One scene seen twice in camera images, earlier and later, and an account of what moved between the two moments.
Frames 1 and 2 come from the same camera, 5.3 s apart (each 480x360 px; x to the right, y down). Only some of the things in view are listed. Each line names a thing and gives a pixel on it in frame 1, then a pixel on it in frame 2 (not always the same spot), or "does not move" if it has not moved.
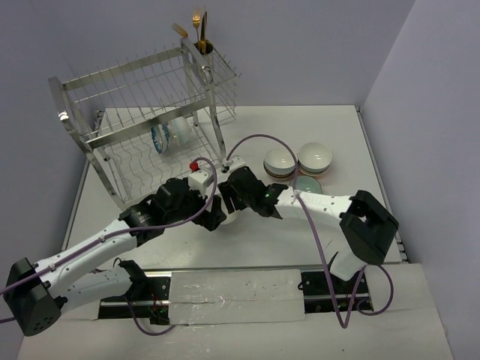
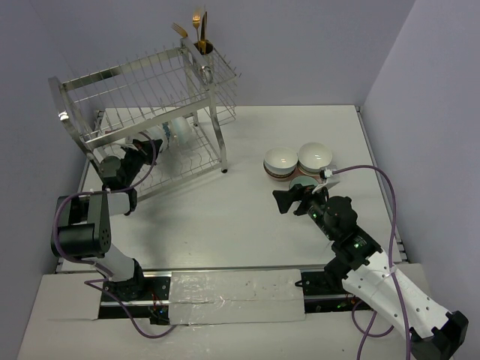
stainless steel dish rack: x=148 y=121 does not move
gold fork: x=196 y=21 does not move
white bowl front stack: x=231 y=217 -> x=152 y=133
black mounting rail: x=322 y=295 does not move
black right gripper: x=227 y=191 -> x=285 y=198
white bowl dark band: x=181 y=130 does not move
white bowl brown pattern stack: x=279 y=163 does not move
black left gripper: x=209 y=211 -> x=139 y=153
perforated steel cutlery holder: x=205 y=48 does not move
